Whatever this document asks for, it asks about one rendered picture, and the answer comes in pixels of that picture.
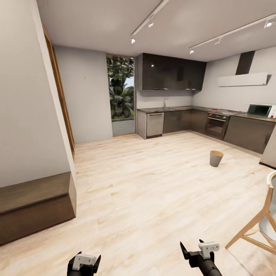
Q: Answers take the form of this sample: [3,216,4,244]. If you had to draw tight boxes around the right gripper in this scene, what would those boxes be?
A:
[180,242,220,276]

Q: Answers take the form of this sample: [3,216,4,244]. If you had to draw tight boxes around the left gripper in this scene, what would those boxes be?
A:
[67,255,101,276]

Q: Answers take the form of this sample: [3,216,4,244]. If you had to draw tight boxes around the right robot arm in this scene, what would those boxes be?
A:
[180,241,223,276]

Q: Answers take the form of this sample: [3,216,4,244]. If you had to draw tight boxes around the trash can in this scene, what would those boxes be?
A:
[209,150,223,168]

